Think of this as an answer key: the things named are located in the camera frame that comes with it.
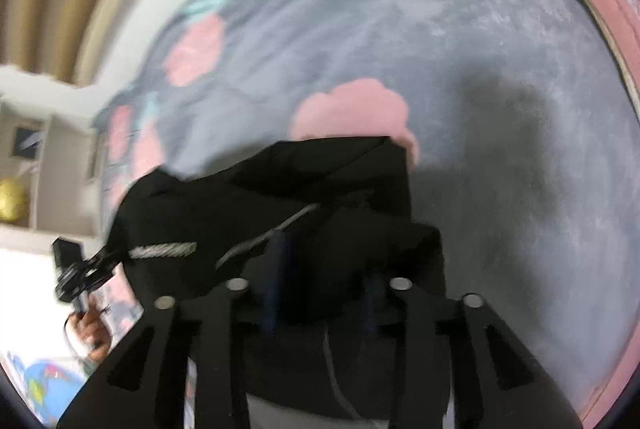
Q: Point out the grey floral blanket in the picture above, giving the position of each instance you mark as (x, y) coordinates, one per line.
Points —
(450, 59)

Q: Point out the colourful wall poster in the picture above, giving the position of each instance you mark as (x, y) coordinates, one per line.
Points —
(42, 384)

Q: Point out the white wall shelf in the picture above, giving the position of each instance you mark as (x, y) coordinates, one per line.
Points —
(65, 169)

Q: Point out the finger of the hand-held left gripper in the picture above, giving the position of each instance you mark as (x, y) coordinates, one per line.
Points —
(100, 268)

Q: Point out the black hooded jacket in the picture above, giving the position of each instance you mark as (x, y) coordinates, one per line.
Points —
(325, 189)

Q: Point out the small black frame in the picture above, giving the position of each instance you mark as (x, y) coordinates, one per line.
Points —
(27, 142)

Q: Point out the person's left hand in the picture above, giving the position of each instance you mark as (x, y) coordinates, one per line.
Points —
(92, 334)

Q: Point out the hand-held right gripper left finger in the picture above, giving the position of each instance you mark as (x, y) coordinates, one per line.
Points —
(277, 279)

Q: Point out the yellow ball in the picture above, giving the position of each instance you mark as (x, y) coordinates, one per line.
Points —
(11, 203)

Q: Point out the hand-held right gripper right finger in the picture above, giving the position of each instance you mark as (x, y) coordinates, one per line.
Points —
(425, 359)

